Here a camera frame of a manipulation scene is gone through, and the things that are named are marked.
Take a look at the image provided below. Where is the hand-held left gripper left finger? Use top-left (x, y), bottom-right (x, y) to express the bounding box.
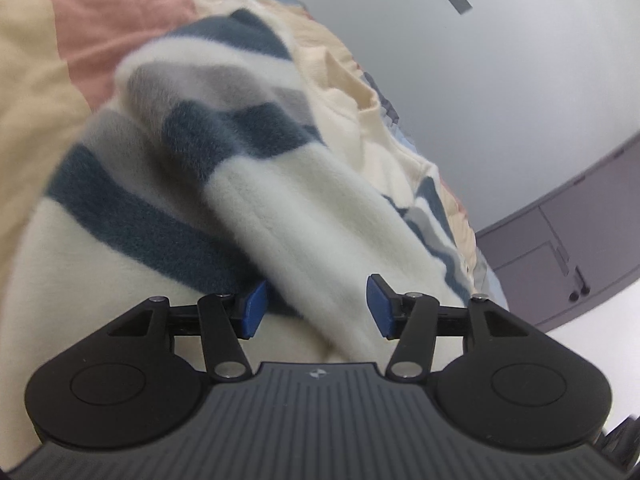
top-left (109, 280), bottom-right (269, 381)

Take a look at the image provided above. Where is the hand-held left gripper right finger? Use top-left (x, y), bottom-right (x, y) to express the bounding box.
top-left (366, 273), bottom-right (530, 381)

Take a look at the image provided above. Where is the striped fleece blanket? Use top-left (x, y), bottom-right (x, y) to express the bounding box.
top-left (0, 7), bottom-right (481, 466)

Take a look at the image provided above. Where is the grey door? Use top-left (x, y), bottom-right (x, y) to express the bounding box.
top-left (475, 132), bottom-right (640, 333)

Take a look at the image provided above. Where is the patchwork bed quilt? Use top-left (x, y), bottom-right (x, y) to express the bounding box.
top-left (0, 0), bottom-right (511, 311)

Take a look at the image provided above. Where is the black door handle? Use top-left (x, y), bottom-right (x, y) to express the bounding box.
top-left (567, 265), bottom-right (592, 304)

